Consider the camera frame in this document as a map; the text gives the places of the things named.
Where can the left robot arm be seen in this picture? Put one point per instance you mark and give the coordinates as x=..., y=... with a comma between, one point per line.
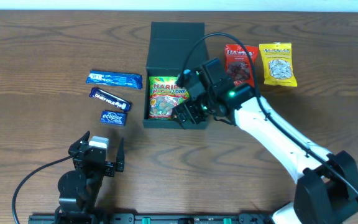
x=79, y=188

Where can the Haribo Worms Zourr bag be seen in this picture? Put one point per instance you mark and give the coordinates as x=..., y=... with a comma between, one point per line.
x=164, y=95

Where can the yellow Hacks candy bag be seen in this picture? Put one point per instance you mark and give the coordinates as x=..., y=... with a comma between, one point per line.
x=278, y=64

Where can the Dairy Milk chocolate bar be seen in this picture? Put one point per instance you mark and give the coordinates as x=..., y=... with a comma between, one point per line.
x=114, y=100

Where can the blue wafer snack wrapper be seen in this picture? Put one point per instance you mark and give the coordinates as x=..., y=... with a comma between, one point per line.
x=131, y=80

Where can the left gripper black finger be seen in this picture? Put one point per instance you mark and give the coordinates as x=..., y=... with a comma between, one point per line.
x=76, y=146
x=120, y=157

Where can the red Hacks candy bag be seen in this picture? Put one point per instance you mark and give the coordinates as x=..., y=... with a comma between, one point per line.
x=237, y=65

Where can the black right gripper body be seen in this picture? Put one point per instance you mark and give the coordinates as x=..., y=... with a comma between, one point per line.
x=189, y=111

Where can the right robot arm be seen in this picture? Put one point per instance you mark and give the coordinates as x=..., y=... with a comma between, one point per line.
x=326, y=183

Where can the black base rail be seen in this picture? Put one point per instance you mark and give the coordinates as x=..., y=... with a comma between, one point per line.
x=129, y=218

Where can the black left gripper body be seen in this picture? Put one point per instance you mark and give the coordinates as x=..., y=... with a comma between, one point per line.
x=96, y=162

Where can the dark green open box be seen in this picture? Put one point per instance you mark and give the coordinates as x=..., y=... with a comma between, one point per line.
x=170, y=43

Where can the blue Eclipse mints tin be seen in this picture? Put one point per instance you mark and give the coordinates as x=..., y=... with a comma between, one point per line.
x=113, y=118

